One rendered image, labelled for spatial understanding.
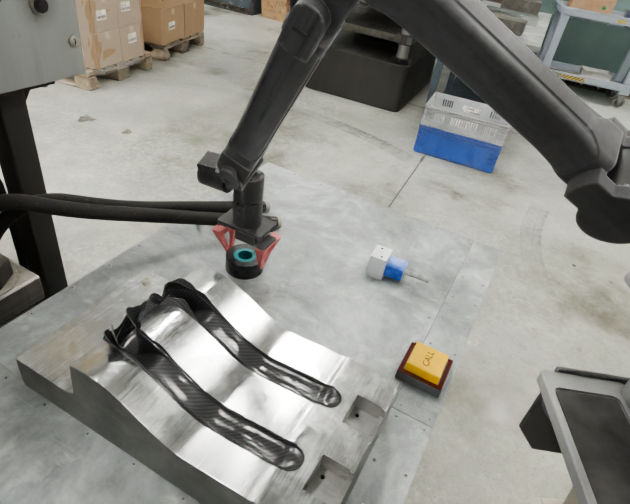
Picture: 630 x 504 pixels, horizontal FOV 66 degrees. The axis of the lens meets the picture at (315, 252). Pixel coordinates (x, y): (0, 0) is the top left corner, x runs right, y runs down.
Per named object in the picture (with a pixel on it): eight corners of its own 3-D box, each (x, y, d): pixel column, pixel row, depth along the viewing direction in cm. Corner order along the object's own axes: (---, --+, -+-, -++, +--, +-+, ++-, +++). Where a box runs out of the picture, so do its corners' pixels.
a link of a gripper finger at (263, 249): (251, 251, 105) (253, 214, 99) (279, 263, 102) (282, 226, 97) (232, 267, 100) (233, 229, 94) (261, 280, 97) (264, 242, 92)
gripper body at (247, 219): (235, 213, 101) (236, 182, 97) (277, 230, 98) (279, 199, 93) (216, 226, 96) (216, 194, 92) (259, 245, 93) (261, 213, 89)
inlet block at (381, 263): (428, 283, 107) (435, 264, 103) (423, 296, 103) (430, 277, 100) (372, 263, 110) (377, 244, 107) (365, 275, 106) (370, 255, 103)
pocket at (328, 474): (350, 487, 62) (355, 472, 60) (331, 524, 58) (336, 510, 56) (319, 469, 63) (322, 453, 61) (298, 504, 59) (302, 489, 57)
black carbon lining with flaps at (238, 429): (344, 400, 71) (356, 357, 65) (288, 493, 59) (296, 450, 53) (161, 303, 81) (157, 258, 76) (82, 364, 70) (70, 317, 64)
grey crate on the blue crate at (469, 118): (508, 130, 367) (515, 111, 358) (501, 148, 336) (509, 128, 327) (431, 109, 383) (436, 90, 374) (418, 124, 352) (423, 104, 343)
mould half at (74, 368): (387, 418, 77) (407, 362, 69) (309, 576, 58) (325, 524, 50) (148, 292, 93) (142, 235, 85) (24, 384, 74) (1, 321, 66)
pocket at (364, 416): (381, 425, 70) (386, 409, 68) (366, 454, 66) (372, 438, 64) (353, 410, 71) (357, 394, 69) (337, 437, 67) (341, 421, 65)
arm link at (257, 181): (254, 180, 86) (270, 168, 90) (222, 168, 88) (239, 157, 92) (252, 212, 90) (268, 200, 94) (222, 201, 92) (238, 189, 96)
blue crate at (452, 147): (498, 155, 380) (508, 129, 367) (491, 175, 348) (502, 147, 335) (424, 134, 396) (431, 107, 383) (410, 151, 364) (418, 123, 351)
